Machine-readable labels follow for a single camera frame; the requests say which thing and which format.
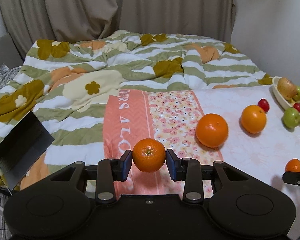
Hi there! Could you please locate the small mandarin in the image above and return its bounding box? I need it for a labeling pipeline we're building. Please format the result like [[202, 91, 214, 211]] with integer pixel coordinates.
[[285, 158, 300, 173], [132, 138, 166, 173]]

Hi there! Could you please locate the medium orange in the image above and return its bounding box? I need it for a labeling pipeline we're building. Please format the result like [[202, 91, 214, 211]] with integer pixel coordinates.
[[195, 113, 229, 148]]

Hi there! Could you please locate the green apple on towel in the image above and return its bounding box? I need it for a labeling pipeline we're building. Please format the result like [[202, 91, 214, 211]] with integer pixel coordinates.
[[282, 107, 300, 129]]

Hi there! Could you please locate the pink white floral towel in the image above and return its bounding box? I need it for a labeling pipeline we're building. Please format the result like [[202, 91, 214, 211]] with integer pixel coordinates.
[[103, 86, 300, 239]]

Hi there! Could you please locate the red cherry tomato on plate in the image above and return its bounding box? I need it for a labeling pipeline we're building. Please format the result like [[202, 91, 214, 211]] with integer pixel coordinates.
[[293, 102, 300, 113]]

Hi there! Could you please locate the large orange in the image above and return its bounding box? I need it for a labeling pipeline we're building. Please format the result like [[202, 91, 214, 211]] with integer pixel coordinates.
[[240, 105, 267, 134]]

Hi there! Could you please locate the green apple on plate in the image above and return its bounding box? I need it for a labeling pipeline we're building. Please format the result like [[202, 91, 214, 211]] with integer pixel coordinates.
[[293, 86, 300, 102]]

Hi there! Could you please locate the red cherry tomato on towel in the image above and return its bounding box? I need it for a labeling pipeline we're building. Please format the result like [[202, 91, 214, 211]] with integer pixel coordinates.
[[257, 99, 270, 113]]

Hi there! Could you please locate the red-yellow apple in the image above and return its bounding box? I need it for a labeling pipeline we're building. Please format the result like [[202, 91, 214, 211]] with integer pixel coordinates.
[[277, 77, 298, 100]]

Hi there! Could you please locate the green white striped blanket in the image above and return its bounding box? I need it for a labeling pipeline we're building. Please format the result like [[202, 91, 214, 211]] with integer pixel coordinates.
[[0, 30, 271, 189]]

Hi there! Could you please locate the grey patterned pillow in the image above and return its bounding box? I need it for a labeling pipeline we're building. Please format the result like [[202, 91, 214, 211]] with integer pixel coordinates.
[[0, 64, 21, 90]]

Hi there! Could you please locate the grey sofa backrest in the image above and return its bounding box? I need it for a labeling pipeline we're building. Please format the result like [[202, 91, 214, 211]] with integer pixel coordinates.
[[0, 34, 24, 68]]

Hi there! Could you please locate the beige curtain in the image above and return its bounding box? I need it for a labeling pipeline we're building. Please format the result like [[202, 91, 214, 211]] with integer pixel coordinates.
[[0, 0, 235, 55]]

